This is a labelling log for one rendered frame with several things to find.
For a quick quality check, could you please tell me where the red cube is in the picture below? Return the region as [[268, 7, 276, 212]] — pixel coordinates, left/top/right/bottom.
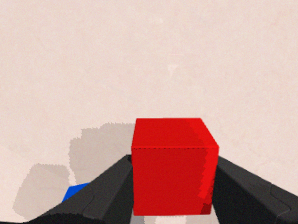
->
[[130, 117, 218, 216]]

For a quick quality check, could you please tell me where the blue cube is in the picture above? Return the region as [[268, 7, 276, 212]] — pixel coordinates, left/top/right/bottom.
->
[[63, 183, 86, 201]]

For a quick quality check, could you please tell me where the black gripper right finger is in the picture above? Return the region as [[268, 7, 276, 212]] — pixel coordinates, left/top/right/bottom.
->
[[212, 155, 298, 224]]

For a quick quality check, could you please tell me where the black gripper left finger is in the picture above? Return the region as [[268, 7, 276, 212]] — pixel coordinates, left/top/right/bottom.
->
[[0, 155, 134, 224]]

